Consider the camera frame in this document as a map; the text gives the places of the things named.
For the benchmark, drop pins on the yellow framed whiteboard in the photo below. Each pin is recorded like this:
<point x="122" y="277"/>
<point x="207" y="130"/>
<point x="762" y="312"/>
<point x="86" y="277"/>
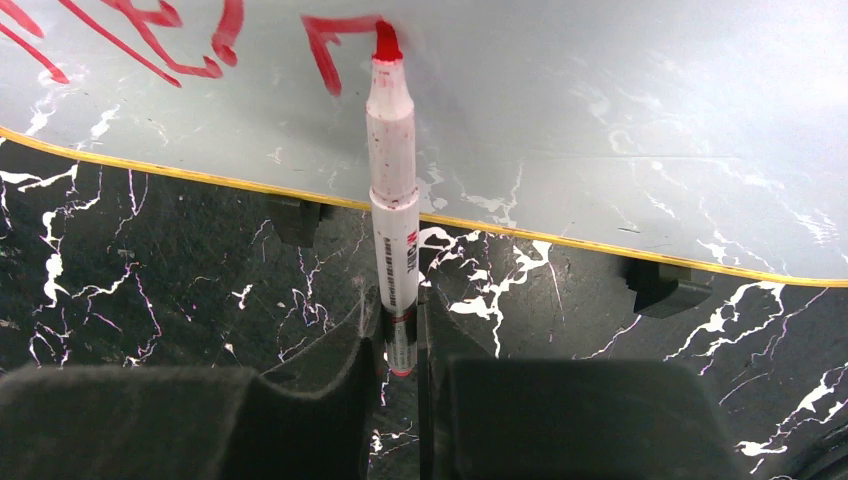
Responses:
<point x="711" y="134"/>

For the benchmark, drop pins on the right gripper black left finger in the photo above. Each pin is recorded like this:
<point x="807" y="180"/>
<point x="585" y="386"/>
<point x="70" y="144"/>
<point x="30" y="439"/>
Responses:
<point x="306" y="418"/>

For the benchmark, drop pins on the red white marker pen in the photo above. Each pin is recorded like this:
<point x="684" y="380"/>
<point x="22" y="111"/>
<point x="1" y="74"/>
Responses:
<point x="394" y="196"/>

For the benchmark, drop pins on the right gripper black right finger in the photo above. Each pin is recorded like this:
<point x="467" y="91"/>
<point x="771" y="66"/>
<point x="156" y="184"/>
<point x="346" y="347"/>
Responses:
<point x="483" y="417"/>

